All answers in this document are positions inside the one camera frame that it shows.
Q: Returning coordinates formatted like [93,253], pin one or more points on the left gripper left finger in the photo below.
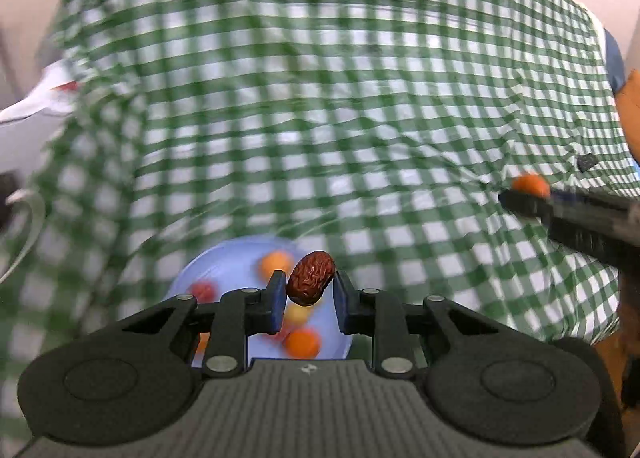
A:
[238,315]

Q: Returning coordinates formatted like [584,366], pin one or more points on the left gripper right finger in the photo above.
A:
[380,316]

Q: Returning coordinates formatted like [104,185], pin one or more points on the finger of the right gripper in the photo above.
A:
[577,196]
[525,205]

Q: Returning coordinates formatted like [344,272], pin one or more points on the bright orange tangerine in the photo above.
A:
[532,184]

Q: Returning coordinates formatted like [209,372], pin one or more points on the dark red jujube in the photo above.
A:
[310,277]

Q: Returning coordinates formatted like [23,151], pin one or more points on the plastic-wrapped orange tangerine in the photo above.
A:
[202,344]

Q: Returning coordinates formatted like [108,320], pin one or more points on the black remote control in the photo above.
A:
[586,162]

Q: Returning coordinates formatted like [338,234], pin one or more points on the red fruit on plate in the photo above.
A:
[204,291]

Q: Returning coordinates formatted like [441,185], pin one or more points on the small yellow fruit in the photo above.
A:
[295,315]

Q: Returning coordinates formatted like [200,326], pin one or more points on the blue round plate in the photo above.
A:
[234,264]

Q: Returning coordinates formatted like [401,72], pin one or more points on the small orange on plate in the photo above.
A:
[274,261]

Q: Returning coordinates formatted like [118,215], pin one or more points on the orange fruit on plate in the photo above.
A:
[302,343]

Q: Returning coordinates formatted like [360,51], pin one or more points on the green white checkered tablecloth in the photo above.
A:
[379,131]

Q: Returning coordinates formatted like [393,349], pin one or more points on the white paper with red print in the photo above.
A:
[54,95]

